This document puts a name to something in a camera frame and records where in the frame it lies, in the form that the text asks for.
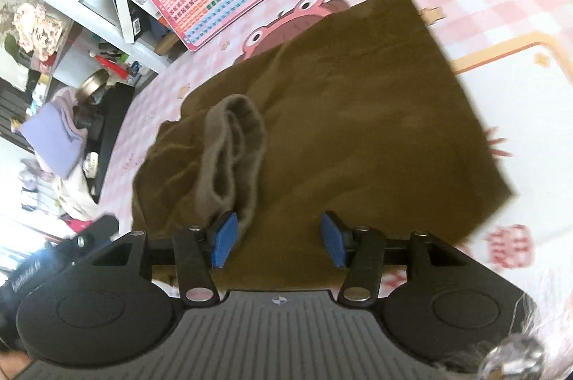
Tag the black desk mat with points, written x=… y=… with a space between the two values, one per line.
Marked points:
x=112 y=129

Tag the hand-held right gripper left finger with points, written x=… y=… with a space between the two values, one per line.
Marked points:
x=226 y=241

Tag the pink checked cartoon tablecloth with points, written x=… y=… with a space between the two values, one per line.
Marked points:
x=515 y=13

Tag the floral printed cloth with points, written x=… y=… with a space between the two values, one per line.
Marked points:
x=36 y=28

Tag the gold round tin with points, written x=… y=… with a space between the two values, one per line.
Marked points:
x=95 y=86

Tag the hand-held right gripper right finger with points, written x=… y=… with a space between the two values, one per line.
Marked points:
x=333 y=241

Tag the red bottle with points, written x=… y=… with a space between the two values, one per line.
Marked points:
x=112 y=66

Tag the brown garment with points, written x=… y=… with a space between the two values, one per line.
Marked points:
x=358 y=116

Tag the purple folded cloth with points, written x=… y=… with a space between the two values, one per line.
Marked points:
x=53 y=129

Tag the black and white box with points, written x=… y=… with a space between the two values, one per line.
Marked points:
x=132 y=13

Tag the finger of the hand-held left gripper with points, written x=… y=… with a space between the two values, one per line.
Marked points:
x=96 y=234

